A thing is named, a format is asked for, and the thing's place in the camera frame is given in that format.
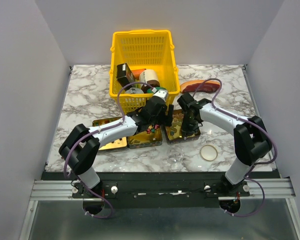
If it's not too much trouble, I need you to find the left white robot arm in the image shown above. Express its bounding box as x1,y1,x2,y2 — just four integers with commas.
58,96,174,198

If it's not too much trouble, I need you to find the aluminium rail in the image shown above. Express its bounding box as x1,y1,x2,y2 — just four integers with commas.
30,178,296,202

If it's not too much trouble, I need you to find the toy meat slice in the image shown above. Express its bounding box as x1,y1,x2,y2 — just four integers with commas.
180,80,220,94

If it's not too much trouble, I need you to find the orange carrot toy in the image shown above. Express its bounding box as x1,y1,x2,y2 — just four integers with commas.
131,68,146,80

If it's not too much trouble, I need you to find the white brown jar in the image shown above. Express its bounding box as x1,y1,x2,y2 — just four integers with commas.
139,69,160,87

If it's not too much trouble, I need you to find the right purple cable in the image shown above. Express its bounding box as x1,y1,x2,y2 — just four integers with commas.
191,78,279,176

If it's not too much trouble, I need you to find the gold jar lid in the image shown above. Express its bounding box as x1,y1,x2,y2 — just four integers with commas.
200,144,218,162

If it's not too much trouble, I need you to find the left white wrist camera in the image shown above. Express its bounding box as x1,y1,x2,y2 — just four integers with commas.
153,89,169,103

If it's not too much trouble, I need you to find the black box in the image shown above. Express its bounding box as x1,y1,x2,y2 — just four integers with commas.
116,63,136,88

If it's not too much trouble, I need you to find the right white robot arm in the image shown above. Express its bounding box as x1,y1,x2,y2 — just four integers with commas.
177,93,277,196

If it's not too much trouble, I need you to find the black base frame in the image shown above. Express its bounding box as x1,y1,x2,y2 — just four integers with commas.
40,170,280,211

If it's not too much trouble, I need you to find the clear plastic jar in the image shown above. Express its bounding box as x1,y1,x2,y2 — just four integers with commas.
167,145,185,170

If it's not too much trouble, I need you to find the yellow plastic basket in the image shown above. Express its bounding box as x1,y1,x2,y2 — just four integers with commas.
109,29,180,113

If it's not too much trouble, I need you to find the gold candy tin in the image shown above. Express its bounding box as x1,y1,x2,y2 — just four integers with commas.
127,125,163,149
163,109,201,145
92,117,128,154

